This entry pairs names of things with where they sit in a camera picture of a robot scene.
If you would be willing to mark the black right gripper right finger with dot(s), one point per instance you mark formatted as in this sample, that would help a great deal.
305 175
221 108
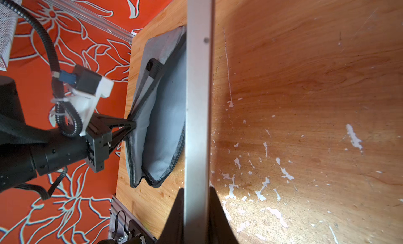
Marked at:
220 231

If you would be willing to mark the silver laptop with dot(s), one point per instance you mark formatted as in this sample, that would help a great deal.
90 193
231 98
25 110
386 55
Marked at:
199 44

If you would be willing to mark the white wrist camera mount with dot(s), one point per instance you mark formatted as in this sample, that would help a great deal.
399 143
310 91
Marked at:
76 95

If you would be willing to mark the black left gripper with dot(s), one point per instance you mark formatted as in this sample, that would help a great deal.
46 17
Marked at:
105 133

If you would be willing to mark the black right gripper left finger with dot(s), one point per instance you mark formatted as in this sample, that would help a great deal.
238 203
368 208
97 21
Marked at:
173 229

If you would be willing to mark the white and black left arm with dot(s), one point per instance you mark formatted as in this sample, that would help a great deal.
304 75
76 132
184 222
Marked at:
37 160

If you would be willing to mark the white wire mesh basket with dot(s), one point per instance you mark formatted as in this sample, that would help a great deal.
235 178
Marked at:
9 21

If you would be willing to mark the grey zippered laptop bag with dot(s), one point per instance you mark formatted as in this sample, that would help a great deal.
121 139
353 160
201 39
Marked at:
158 109

